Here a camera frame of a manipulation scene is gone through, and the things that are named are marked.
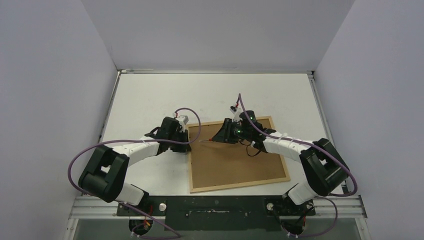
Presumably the blue red screwdriver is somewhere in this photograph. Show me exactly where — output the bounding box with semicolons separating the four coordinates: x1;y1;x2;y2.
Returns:
199;138;213;143

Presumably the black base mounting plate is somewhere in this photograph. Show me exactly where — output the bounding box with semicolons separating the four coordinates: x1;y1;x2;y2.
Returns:
116;195;316;232

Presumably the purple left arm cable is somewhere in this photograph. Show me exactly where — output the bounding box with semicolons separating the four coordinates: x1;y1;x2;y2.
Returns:
67;107;202;240

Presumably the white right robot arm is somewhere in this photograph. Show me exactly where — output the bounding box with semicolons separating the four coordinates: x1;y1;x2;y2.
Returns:
211;110;349;215

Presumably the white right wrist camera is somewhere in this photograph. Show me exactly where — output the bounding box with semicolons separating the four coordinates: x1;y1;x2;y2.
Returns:
230;104;243;123

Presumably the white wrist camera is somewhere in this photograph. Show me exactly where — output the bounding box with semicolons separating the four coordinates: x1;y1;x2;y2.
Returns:
174;114;189;125
230;104;243;123

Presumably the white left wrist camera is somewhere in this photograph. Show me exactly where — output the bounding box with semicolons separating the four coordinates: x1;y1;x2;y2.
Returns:
174;114;189;125

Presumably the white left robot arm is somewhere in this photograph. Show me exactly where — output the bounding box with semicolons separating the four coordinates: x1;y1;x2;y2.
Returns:
78;115;191;216

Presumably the wooden picture frame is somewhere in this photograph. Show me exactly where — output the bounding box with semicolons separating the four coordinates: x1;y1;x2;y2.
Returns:
187;121;291;194

